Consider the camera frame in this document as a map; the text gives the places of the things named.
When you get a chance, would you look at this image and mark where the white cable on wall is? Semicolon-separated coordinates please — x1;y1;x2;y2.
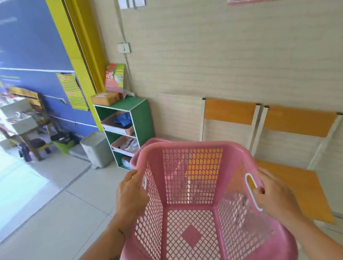
113;0;136;98

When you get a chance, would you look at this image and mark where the wooden table with sinks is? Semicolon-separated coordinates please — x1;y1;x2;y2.
0;84;63;164

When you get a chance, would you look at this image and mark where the green shelf cabinet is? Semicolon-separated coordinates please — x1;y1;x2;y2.
93;94;158;173

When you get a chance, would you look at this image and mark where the green bucket with black bag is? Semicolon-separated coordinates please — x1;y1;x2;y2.
50;131;77;156

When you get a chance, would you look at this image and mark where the white wall switch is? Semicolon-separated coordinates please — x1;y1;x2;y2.
116;42;132;55

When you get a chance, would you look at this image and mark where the person's left hand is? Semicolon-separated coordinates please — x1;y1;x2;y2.
112;168;152;226

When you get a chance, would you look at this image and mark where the blue glass door panel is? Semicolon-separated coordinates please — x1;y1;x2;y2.
0;0;100;144

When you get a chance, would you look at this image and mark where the pink tray with clear bags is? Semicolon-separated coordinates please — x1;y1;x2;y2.
111;134;140;158

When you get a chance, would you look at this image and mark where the brown cardboard box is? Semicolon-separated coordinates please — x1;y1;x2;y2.
90;90;121;107

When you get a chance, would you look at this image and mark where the pink plastic laundry basket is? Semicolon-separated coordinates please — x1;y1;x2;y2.
128;136;174;170
113;133;299;260

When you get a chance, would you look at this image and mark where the pink tray with blue cloth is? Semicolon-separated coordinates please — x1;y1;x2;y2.
100;110;136;138

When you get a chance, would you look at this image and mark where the person's left forearm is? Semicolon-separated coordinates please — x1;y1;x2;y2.
57;218;131;260

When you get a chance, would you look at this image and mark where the grey pedal bin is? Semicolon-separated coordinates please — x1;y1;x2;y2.
79;130;115;170

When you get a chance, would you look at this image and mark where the yellow door frame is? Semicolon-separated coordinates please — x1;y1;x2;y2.
44;0;111;111

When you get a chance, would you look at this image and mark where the red and green carton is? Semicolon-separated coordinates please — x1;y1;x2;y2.
103;63;128;101

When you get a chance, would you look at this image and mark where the orange chair with white frame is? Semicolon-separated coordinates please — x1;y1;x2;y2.
196;94;265;162
247;100;343;231

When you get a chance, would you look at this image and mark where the person's right forearm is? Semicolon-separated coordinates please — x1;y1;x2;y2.
278;209;343;260

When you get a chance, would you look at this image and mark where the person's right hand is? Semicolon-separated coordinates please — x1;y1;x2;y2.
250;165;305;227

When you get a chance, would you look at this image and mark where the yellow notice sheet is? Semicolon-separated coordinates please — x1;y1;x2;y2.
56;70;89;113

